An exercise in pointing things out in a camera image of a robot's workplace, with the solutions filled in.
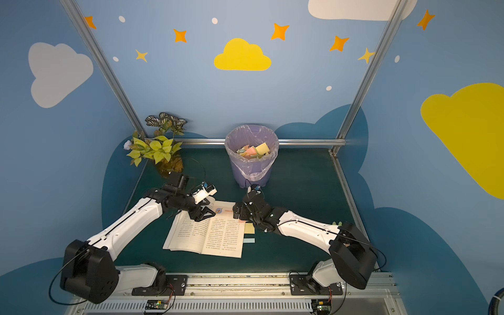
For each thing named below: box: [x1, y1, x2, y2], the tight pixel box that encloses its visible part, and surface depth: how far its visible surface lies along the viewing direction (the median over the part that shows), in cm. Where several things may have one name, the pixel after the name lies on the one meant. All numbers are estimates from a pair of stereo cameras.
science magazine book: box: [162, 200, 247, 258], surface depth 87 cm
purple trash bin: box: [224, 124, 279, 189], surface depth 88 cm
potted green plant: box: [123, 112, 188, 180], surface depth 92 cm
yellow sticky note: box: [244, 223, 256, 235], surface depth 90 cm
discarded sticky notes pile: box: [236, 142, 270, 159], surface depth 103 cm
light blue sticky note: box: [242, 237, 256, 244], surface depth 88 cm
